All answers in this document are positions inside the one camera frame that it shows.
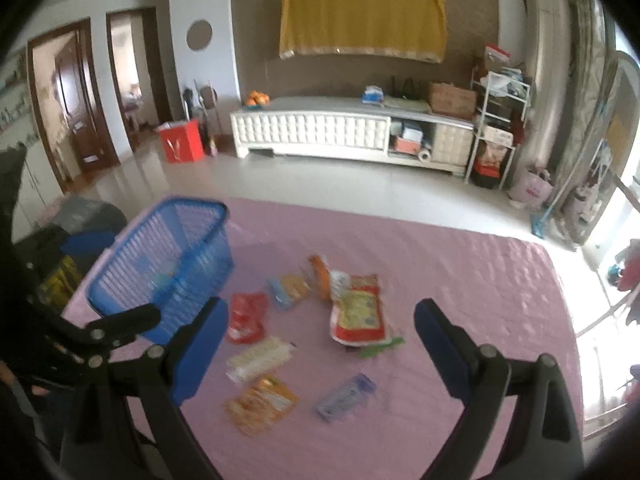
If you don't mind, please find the white metal shelf rack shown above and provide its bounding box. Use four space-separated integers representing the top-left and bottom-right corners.
465 71 532 191

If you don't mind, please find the white television cabinet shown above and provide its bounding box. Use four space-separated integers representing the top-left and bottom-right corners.
230 96 476 177

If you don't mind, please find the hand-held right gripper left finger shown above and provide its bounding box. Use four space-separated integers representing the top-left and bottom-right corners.
60 297 231 480

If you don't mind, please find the orange square snack packet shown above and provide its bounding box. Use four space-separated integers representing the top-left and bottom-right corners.
225 376 300 436

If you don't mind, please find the yellow cloth cover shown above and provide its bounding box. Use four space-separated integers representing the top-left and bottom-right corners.
279 0 447 64

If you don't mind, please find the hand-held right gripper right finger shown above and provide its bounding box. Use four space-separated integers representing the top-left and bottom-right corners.
414 298 586 480

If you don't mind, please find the brown wooden door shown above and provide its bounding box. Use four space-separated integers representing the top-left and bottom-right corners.
52 35 108 173

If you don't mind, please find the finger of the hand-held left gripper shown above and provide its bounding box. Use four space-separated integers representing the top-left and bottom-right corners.
59 232 117 261
60 303 162 346

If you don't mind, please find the blue plastic basket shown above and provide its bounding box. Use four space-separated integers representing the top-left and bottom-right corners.
87 196 235 343

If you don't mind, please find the round wall plate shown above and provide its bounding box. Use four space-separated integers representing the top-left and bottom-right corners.
186 20 213 52

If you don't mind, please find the red snack packet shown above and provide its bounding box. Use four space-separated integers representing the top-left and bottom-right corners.
226 291 270 345

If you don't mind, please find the dark covered stool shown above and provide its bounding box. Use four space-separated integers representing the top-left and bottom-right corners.
37 195 128 248

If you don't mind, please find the orange stick snack packet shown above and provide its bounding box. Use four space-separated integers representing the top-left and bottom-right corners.
307 255 333 303

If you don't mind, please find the pink bag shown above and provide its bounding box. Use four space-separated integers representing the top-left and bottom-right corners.
509 166 555 211

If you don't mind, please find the cardboard box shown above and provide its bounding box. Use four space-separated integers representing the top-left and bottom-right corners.
429 82 477 120

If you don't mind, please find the red box on floor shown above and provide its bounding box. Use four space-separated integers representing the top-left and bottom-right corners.
159 119 206 164

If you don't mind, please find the patterned leaning mattress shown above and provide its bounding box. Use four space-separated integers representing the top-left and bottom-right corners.
555 0 618 241

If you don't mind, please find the white cracker packet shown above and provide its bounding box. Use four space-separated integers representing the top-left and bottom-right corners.
225 336 297 383

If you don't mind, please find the green snack packet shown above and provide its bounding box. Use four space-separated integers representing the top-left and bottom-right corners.
361 336 405 359

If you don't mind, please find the blue yellow snack packet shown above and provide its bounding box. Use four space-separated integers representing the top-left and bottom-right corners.
266 273 311 311

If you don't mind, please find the pale blue snack packet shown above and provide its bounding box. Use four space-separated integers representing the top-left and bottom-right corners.
314 373 377 422

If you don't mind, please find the large red yellow snack bag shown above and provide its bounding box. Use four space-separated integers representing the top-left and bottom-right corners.
327 270 392 348

